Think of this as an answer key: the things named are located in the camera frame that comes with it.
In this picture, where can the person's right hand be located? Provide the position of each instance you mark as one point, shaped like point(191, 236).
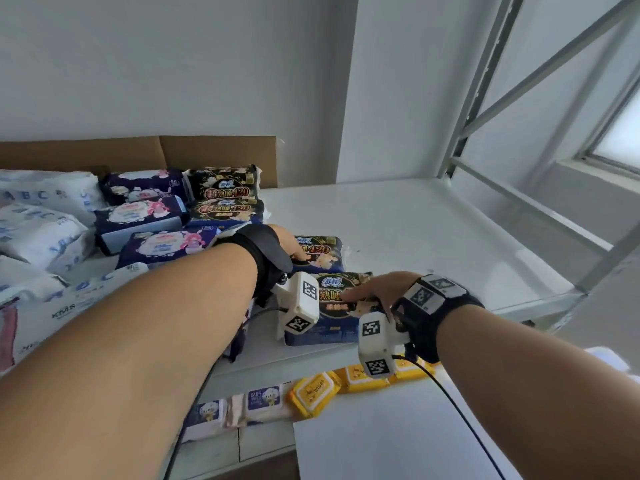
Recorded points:
point(390, 287)

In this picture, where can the person's left hand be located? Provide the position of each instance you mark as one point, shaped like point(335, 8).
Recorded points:
point(290, 244)

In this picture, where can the white metal shelf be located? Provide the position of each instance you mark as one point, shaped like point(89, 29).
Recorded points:
point(425, 229)

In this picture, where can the white blue ABC packs group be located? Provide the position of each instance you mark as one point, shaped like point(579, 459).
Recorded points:
point(45, 234)

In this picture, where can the person's right forearm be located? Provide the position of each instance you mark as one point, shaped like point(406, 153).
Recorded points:
point(540, 404)

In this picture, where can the person's left forearm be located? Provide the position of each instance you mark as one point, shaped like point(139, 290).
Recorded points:
point(125, 364)

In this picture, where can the white marker plate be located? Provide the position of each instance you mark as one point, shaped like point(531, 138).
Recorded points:
point(425, 294)

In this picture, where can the brown cardboard sheet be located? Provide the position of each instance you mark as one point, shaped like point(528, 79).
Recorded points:
point(215, 152)

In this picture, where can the frosted glass window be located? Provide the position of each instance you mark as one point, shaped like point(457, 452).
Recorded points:
point(622, 139)

